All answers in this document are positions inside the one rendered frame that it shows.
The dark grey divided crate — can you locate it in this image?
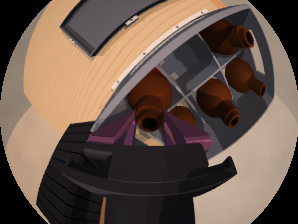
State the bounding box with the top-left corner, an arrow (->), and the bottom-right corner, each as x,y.
90,4 -> 275,161

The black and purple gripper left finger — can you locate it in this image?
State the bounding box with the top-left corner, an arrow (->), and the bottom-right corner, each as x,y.
86,110 -> 136,146

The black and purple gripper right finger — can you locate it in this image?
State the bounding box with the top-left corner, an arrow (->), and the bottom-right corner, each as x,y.
163,110 -> 213,153

